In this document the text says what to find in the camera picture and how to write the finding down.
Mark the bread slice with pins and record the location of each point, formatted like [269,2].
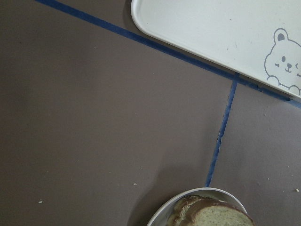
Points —
[177,218]
[211,212]

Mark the white round plate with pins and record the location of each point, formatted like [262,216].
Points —
[162,214]

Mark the white bear serving tray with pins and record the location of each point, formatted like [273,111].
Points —
[260,39]

